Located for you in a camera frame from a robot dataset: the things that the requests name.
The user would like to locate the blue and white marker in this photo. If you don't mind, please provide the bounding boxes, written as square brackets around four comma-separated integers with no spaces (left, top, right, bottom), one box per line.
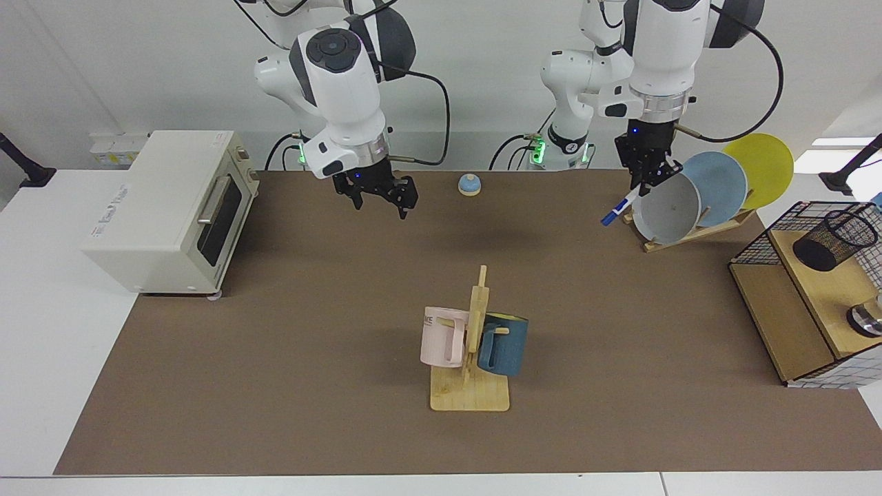
[600,183,648,227]

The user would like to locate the black mesh pen holder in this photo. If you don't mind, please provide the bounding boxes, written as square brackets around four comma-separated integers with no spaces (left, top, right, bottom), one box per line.
[792,210,879,272]

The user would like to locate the grey plate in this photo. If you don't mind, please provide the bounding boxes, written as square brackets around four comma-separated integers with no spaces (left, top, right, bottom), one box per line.
[631,169,702,245]

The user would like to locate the light blue plate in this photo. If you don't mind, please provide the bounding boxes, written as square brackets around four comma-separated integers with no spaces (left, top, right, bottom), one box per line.
[679,152,749,228]

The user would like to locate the wooden plate rack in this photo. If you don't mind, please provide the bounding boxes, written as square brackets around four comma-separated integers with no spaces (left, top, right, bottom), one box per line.
[622,207,757,254]

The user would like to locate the yellow plate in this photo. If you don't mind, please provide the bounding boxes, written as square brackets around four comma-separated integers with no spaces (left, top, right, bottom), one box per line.
[724,133,795,211]

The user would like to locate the pink cup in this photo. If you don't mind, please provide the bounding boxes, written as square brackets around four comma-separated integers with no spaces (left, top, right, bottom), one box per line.
[420,306,471,369]

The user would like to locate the dark teal cup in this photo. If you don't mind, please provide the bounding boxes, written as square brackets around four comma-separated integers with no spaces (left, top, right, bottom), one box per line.
[477,312,530,378]

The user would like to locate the pale toaster oven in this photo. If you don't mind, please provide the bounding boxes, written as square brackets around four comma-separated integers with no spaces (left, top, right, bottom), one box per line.
[81,130,260,300]

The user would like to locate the wooden cup stand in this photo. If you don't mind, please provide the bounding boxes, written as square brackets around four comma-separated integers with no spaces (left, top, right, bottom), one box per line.
[430,265,511,413]

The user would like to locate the brown table cloth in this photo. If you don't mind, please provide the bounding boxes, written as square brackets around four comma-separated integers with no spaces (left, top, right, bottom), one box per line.
[54,169,882,476]

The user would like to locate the wire basket with wooden floor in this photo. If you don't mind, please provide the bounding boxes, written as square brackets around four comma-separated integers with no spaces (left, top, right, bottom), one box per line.
[728,200,882,390]

